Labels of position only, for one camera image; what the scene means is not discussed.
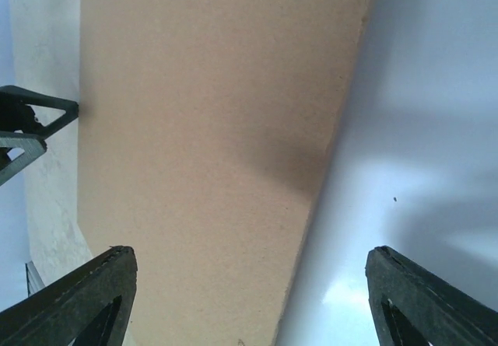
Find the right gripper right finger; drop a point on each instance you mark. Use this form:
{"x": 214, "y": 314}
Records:
{"x": 412, "y": 306}

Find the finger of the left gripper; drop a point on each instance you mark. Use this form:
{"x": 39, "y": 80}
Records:
{"x": 18, "y": 150}
{"x": 35, "y": 113}

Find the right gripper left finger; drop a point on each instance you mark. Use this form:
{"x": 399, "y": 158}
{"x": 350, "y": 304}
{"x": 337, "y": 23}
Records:
{"x": 89, "y": 306}

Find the brown backing board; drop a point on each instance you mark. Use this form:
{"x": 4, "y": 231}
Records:
{"x": 203, "y": 137}

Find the white paper sheet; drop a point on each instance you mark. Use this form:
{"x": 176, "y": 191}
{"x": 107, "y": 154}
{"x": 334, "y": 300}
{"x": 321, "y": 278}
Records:
{"x": 413, "y": 167}

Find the aluminium rail base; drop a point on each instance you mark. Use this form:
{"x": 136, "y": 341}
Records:
{"x": 34, "y": 282}

